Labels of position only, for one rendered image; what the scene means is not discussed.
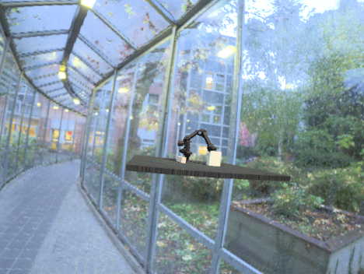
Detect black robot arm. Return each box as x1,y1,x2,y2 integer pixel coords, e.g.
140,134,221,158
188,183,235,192
177,129,218,153

